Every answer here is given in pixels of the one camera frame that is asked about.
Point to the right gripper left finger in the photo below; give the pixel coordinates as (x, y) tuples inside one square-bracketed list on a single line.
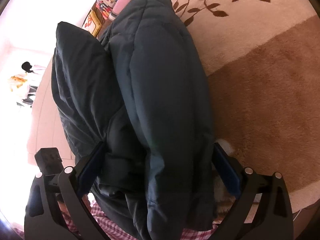
[(43, 217)]

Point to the dark blue puffer jacket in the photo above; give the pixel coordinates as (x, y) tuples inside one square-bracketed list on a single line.
[(142, 90)]

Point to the person's left hand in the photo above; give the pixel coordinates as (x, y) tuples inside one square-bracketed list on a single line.
[(64, 209)]

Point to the leaf patterned bed blanket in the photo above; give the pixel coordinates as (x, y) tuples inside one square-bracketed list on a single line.
[(261, 58)]

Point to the yellow flower cushion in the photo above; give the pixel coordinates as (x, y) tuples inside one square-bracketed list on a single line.
[(92, 24)]

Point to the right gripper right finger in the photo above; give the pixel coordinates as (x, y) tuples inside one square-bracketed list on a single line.
[(262, 207)]

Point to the brown pink striped folded quilt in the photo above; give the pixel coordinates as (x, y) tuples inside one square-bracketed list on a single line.
[(120, 5)]

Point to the white wooden headboard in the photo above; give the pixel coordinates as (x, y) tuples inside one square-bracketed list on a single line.
[(46, 128)]

